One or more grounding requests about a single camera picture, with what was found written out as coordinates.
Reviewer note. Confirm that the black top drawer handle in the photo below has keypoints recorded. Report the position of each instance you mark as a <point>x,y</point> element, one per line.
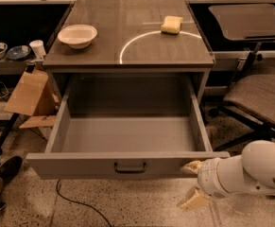
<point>119,169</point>

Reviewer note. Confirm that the brown cardboard box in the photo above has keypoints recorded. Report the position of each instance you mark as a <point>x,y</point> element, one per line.
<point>34,97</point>

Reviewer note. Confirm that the grey drawer cabinet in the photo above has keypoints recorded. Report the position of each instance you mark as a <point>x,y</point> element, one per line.
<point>129,38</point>

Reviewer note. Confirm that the yellow sponge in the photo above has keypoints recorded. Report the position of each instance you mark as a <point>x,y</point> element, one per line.
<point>171,24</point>

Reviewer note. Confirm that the white paper cup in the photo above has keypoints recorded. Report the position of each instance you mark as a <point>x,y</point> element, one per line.
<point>38,49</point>

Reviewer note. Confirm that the white bowl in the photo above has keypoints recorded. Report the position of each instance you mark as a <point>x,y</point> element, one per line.
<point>77,36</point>

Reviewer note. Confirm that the grey top drawer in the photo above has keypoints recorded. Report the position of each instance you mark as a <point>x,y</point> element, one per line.
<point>101,122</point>

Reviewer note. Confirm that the black office chair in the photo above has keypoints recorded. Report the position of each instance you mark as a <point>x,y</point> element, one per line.
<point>253,91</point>

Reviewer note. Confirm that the dark blue plate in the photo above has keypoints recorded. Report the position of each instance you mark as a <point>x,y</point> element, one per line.
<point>19,53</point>

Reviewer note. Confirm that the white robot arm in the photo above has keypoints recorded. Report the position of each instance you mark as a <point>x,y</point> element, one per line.
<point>252,172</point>

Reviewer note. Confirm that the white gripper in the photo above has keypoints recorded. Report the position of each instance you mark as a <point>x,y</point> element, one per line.
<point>212,178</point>

